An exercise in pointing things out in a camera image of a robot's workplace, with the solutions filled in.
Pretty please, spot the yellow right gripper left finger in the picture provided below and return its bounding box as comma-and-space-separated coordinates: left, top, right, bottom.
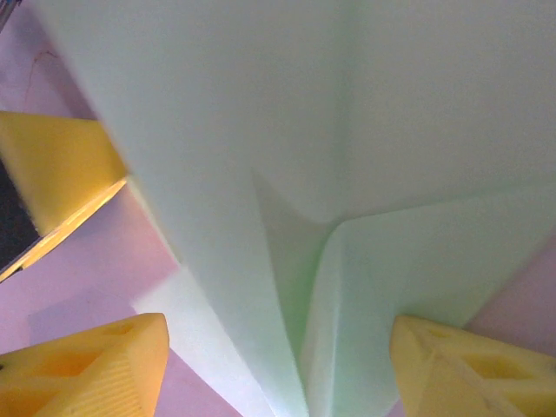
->
0, 312, 170, 417

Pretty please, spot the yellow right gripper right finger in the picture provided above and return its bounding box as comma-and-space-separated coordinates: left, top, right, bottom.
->
388, 314, 556, 417

